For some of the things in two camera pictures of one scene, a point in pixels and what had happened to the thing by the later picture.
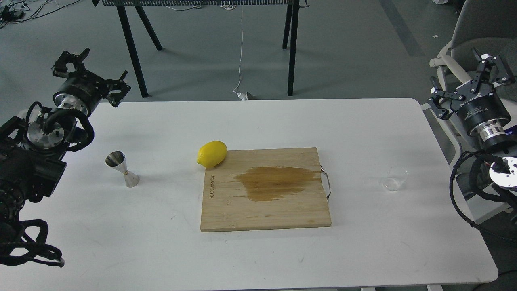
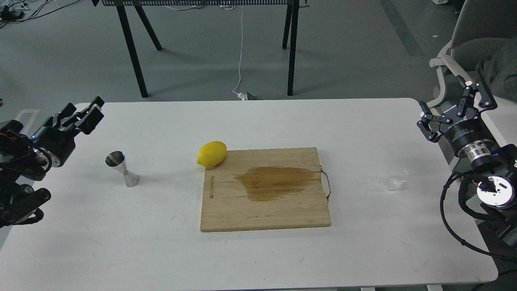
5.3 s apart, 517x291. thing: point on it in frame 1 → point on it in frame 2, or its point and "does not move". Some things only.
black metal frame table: (291, 27) does not move
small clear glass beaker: (396, 179) does not move
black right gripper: (480, 110) → (463, 128)
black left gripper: (82, 90) → (59, 143)
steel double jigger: (116, 160) does not move
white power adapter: (242, 96) does not move
